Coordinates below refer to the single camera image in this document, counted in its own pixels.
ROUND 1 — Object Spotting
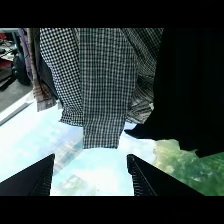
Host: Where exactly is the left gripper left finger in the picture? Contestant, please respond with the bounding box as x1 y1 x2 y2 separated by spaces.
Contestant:
0 153 56 197

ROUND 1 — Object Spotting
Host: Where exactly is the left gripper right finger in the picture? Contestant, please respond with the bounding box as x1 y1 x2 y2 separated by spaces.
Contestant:
126 153 204 197

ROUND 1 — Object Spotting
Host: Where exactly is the striped shirt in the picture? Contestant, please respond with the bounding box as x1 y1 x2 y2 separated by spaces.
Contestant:
125 71 156 125

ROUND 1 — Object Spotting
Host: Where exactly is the black garment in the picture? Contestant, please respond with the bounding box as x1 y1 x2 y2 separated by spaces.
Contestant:
124 27 224 159

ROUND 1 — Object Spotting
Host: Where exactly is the brown plaid shirt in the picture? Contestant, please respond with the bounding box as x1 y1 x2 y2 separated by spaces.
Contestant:
17 27 60 112

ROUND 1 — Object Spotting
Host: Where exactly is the black and white checked shirt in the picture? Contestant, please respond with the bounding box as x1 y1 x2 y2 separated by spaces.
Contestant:
39 27 165 150

